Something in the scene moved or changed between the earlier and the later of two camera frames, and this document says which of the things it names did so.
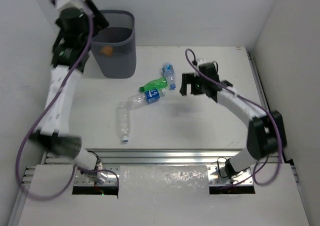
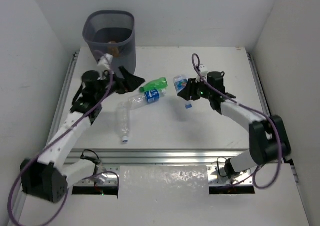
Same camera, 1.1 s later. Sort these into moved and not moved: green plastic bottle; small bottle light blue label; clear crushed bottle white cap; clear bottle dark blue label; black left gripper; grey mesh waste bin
Moved: small bottle light blue label; black left gripper
Not moved: green plastic bottle; clear crushed bottle white cap; grey mesh waste bin; clear bottle dark blue label
